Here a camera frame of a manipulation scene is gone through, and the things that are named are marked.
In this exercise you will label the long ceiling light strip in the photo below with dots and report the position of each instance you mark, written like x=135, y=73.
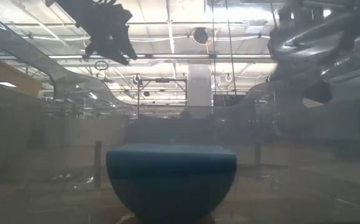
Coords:
x=183, y=56

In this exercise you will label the concrete column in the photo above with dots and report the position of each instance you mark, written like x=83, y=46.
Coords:
x=200, y=87

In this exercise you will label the small blue block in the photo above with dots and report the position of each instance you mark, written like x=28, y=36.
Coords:
x=170, y=161

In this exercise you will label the distant black frame rig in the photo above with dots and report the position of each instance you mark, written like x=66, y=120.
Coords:
x=139, y=93

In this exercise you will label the grey translucent plastic bin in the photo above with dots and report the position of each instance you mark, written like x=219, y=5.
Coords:
x=27, y=53

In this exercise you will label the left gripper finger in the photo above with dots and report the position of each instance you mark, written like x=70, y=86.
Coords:
x=119, y=46
x=97, y=45

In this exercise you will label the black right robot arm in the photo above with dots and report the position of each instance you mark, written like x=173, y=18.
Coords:
x=354, y=25

